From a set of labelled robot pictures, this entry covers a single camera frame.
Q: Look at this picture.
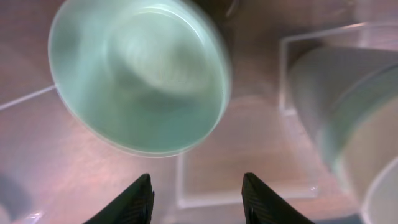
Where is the mint green plastic cup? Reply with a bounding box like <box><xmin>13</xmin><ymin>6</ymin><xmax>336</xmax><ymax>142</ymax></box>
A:
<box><xmin>48</xmin><ymin>0</ymin><xmax>232</xmax><ymax>157</ymax></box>

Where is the clear plastic storage container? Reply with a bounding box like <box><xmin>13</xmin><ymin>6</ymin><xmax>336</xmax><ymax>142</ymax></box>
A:
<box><xmin>1</xmin><ymin>1</ymin><xmax>397</xmax><ymax>223</ymax></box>

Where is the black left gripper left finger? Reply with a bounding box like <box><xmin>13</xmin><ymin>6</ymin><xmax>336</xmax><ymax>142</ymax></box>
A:
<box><xmin>85</xmin><ymin>174</ymin><xmax>155</xmax><ymax>224</ymax></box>

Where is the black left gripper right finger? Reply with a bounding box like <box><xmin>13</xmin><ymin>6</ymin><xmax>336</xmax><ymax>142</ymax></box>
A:
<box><xmin>241</xmin><ymin>172</ymin><xmax>314</xmax><ymax>224</ymax></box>

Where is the grey plastic cup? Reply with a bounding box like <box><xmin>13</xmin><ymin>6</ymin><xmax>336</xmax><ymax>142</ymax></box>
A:
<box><xmin>287</xmin><ymin>47</ymin><xmax>397</xmax><ymax>191</ymax></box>

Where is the white plastic cup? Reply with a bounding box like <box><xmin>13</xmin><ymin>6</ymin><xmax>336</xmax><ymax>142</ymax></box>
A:
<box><xmin>361</xmin><ymin>158</ymin><xmax>397</xmax><ymax>224</ymax></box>

